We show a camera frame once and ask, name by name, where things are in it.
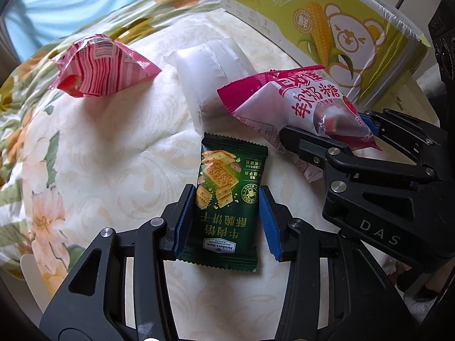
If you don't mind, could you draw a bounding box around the green cardboard box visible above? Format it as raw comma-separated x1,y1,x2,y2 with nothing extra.
218,0,432,105

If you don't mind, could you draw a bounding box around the floral striped blanket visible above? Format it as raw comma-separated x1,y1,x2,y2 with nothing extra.
0,0,221,203

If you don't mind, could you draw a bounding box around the white translucent snack packet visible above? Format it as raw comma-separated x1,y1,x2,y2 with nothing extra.
165,37,262,134

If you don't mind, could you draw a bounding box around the light blue cloth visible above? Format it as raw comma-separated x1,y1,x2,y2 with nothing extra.
5,0,167,61

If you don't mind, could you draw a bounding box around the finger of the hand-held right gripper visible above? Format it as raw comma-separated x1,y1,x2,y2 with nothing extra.
358,109,449,172
278,125,439,186

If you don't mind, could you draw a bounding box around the pink striped snack packet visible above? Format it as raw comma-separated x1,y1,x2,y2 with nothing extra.
48,34,162,98

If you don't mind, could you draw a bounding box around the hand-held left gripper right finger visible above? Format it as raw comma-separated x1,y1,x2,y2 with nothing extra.
258,185,419,341

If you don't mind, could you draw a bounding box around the dark green cracker packet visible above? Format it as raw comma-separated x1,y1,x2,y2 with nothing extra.
177,132,269,274

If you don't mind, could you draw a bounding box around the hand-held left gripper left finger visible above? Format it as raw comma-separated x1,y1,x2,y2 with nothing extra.
38,184,197,341

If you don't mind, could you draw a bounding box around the black device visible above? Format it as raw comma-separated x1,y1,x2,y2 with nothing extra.
427,0,455,128

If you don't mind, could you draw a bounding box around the pink white snack packet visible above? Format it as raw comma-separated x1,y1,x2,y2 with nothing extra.
217,65,382,185

